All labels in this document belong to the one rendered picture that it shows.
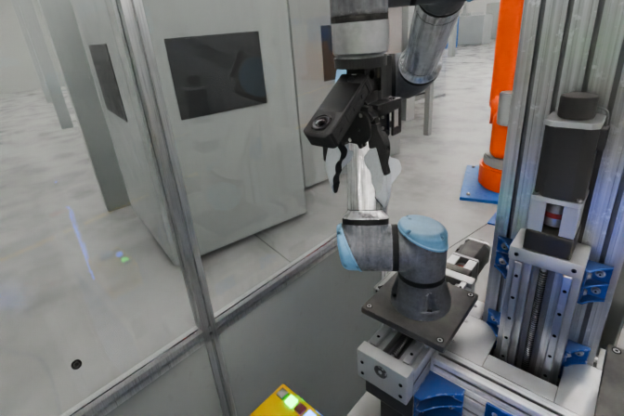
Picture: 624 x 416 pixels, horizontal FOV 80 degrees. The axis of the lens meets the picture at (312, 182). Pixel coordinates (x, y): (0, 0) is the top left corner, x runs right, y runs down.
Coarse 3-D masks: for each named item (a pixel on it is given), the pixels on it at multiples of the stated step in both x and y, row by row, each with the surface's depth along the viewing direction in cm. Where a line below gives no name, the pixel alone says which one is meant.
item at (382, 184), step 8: (368, 152) 51; (376, 152) 50; (368, 160) 52; (376, 160) 51; (392, 160) 54; (368, 168) 52; (376, 168) 51; (392, 168) 54; (400, 168) 55; (376, 176) 52; (384, 176) 51; (392, 176) 54; (376, 184) 52; (384, 184) 52; (376, 192) 53; (384, 192) 52; (384, 200) 53
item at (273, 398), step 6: (282, 384) 74; (276, 390) 73; (288, 390) 72; (270, 396) 71; (276, 396) 71; (288, 396) 71; (294, 396) 71; (264, 402) 70; (270, 402) 70; (276, 402) 70; (282, 402) 70; (258, 408) 69; (264, 408) 69; (270, 408) 69; (276, 408) 69; (282, 408) 69; (288, 408) 69; (306, 408) 69; (312, 408) 69; (252, 414) 68; (258, 414) 68; (264, 414) 68; (270, 414) 68; (276, 414) 68; (282, 414) 68; (288, 414) 68; (294, 414) 68; (318, 414) 67
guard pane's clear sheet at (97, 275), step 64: (0, 0) 57; (64, 0) 63; (192, 0) 79; (256, 0) 91; (320, 0) 106; (0, 64) 59; (64, 64) 65; (128, 64) 72; (192, 64) 82; (256, 64) 95; (320, 64) 112; (0, 128) 60; (64, 128) 67; (128, 128) 75; (192, 128) 85; (256, 128) 99; (0, 192) 62; (64, 192) 69; (128, 192) 78; (192, 192) 89; (256, 192) 104; (320, 192) 125; (0, 256) 64; (64, 256) 71; (128, 256) 81; (256, 256) 109; (0, 320) 66; (64, 320) 74; (128, 320) 84; (192, 320) 97; (0, 384) 68; (64, 384) 76
